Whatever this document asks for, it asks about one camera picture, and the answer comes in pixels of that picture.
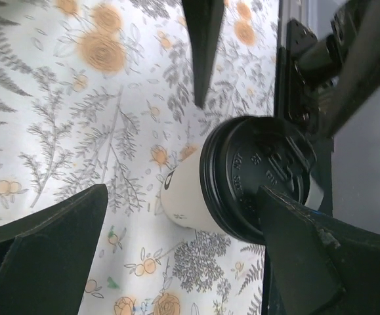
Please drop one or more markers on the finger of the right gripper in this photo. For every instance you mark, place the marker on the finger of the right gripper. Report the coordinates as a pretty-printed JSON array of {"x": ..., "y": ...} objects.
[
  {"x": 203, "y": 20},
  {"x": 360, "y": 76}
]

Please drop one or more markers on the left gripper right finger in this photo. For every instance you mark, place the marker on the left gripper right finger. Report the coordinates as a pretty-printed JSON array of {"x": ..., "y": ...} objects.
[{"x": 321, "y": 265}]

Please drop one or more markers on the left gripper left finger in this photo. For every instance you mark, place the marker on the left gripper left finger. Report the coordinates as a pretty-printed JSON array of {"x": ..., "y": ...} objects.
[{"x": 45, "y": 257}]

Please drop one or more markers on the white paper coffee cup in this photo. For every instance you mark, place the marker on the white paper coffee cup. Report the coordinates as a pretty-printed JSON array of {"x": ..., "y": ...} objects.
[{"x": 182, "y": 198}]

